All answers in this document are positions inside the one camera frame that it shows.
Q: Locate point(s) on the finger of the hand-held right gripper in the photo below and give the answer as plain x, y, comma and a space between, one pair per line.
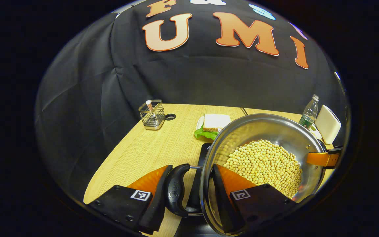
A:
317, 158

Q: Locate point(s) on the clear plastic water bottle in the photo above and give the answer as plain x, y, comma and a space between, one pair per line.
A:
309, 113

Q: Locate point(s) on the small white plate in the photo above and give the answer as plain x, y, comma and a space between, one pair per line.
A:
200, 122

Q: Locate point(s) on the white toaster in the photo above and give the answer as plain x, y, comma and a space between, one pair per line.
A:
327, 124

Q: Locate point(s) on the small pink tube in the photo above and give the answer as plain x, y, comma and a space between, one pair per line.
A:
149, 107

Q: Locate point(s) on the pile of yellow soybeans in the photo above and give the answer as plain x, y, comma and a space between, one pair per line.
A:
265, 164

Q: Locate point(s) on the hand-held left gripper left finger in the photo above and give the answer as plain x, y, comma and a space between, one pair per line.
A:
158, 197

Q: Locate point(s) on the black desk grommet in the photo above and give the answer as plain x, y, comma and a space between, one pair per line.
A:
170, 117

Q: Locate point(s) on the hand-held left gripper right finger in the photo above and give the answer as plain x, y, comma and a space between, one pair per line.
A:
220, 197

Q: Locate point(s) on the sandwich with lettuce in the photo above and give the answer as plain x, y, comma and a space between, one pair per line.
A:
215, 121

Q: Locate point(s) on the black induction cooktop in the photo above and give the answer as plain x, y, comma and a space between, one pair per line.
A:
196, 191

